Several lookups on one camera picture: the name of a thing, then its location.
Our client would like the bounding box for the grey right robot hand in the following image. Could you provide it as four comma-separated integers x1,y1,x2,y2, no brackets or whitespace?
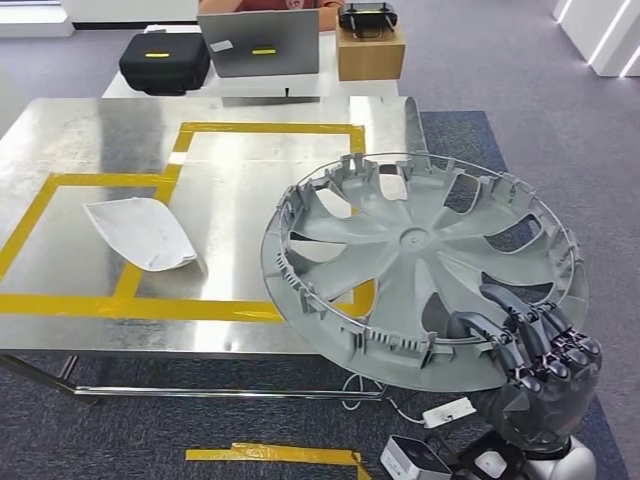
446,283,604,455

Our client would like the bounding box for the grey plastic wheel hubcap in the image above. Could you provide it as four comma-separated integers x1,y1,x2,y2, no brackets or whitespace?
260,152,590,393

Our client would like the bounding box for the steel workbench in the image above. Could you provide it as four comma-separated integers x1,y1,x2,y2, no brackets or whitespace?
0,95,429,405

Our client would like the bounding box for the white power strip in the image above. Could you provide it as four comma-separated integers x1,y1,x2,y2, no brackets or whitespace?
422,396,478,431

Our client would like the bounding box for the yellow floor tape strip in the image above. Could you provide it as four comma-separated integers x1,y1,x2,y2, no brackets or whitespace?
185,441,372,480

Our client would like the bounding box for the brown cardboard box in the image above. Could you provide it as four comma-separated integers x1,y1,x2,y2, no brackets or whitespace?
334,24,407,83

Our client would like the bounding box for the black remote controller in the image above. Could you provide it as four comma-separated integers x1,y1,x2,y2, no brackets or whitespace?
337,1,399,34

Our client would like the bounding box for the grey laptop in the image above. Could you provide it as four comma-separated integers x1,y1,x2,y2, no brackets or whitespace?
196,8,321,79

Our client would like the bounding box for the white curved plastic panel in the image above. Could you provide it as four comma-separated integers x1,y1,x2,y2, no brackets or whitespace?
82,195,199,274

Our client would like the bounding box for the black carrying case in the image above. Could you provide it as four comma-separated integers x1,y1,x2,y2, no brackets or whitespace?
118,31,211,98

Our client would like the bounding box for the white low platform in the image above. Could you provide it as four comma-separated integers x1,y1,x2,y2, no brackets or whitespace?
0,3,76,39

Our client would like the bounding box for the white power cable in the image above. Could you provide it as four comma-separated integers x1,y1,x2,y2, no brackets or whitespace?
341,372,426,425

